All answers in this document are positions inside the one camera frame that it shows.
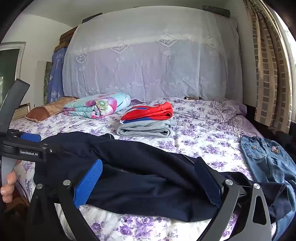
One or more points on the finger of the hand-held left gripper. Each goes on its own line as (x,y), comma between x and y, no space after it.
(31,137)

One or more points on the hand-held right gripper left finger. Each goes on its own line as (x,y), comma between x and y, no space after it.
(89,183)

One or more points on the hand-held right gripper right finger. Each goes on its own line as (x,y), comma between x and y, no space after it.
(208,185)

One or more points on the navy blue pants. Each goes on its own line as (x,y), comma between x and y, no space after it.
(143,176)

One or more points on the person's left hand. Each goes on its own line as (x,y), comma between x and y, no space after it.
(8,193)

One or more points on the brown pillow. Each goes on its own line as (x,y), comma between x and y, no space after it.
(46,109)

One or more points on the bed with purple floral sheet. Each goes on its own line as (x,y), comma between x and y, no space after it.
(196,139)

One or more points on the green patterned panel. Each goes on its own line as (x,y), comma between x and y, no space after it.
(45,81)

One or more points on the blue denim jeans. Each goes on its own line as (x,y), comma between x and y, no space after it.
(266,157)

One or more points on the blue plastic storage bag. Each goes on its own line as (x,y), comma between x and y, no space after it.
(57,74)

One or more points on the floral folded quilt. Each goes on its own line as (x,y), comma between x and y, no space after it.
(99,104)

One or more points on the white framed glass door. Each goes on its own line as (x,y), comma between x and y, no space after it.
(9,62)

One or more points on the grey folded garment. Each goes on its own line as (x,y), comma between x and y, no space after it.
(145,129)

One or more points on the crumpled lilac floral pillowcase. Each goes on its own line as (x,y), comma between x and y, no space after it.
(227,109)

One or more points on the red and blue folded garment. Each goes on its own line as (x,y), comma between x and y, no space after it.
(150,112)

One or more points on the brown wooden box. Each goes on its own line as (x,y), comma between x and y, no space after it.
(68,34)

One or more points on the beige checked curtain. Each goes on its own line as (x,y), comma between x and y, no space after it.
(270,76)

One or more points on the white lace cover cloth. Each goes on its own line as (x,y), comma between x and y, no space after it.
(150,58)

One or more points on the gold bed headboard frame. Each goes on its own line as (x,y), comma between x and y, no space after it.
(22,111)

